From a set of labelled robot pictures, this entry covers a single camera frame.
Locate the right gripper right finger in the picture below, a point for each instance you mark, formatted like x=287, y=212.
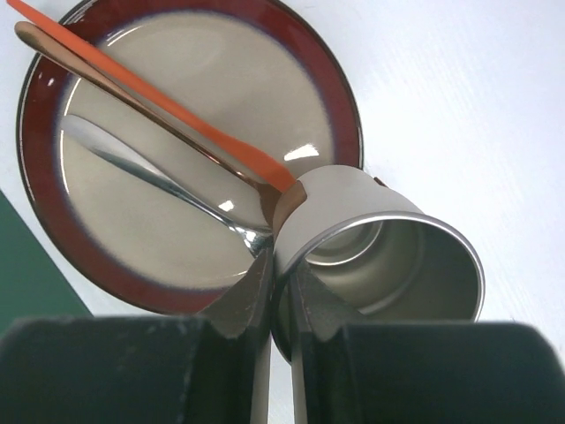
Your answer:
x=346, y=369

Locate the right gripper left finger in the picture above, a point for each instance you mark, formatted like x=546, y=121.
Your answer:
x=210, y=367

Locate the steel cup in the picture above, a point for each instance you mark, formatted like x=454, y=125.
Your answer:
x=372, y=250

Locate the green placemat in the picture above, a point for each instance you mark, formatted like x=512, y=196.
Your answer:
x=31, y=283

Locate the red rimmed beige plate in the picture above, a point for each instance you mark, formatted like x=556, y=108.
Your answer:
x=252, y=69

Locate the silver fork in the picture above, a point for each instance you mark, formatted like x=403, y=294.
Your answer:
x=114, y=151

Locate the copper spoon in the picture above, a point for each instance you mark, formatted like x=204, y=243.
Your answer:
x=132, y=101

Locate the orange knife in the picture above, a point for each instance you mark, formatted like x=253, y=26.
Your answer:
x=263, y=165

